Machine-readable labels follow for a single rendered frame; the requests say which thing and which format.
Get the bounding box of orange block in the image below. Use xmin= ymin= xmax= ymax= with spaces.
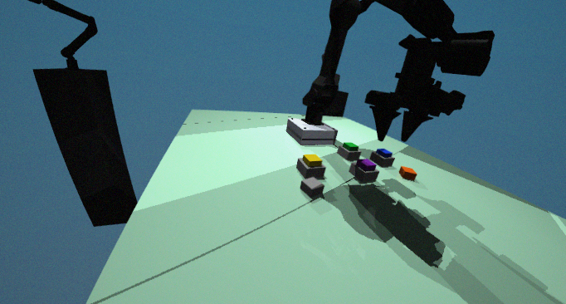
xmin=399 ymin=166 xmax=417 ymax=180

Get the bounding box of green button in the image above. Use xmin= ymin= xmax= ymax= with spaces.
xmin=337 ymin=142 xmax=362 ymax=160

